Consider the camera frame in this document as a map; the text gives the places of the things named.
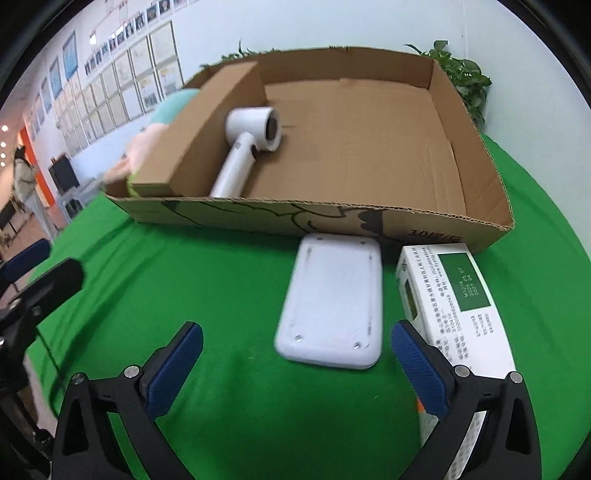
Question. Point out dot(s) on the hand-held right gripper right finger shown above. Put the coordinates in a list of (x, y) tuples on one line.
[(418, 364)]

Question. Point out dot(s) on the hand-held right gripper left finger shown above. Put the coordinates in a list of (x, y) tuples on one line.
[(175, 364)]

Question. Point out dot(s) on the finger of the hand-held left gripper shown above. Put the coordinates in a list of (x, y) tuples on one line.
[(25, 261), (51, 281)]

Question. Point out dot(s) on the white box with green label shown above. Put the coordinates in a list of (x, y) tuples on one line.
[(461, 323)]

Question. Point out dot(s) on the white plastic device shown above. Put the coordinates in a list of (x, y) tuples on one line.
[(332, 300)]

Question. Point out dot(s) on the pink and teal plush toy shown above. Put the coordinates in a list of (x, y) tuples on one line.
[(152, 138)]

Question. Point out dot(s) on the long brown cardboard box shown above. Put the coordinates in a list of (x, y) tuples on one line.
[(194, 138)]

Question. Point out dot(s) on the large cardboard box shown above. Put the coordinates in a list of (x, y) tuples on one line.
[(369, 152)]

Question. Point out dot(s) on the white hair dryer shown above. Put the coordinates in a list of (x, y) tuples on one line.
[(247, 124)]

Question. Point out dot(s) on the grey plastic stool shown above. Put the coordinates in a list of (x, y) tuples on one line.
[(81, 198)]

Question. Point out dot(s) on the green tablecloth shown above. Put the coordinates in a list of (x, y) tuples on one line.
[(207, 277)]

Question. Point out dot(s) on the black cabinet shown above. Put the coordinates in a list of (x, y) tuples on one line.
[(62, 171)]

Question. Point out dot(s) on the row of portrait photos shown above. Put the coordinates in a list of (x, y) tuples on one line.
[(134, 23)]

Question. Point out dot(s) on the green potted plant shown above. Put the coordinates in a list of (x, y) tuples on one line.
[(466, 78), (240, 54)]

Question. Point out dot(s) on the blue wall poster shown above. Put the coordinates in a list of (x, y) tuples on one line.
[(55, 77), (69, 55)]

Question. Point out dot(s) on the wall of framed certificates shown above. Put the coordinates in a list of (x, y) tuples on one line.
[(124, 87)]

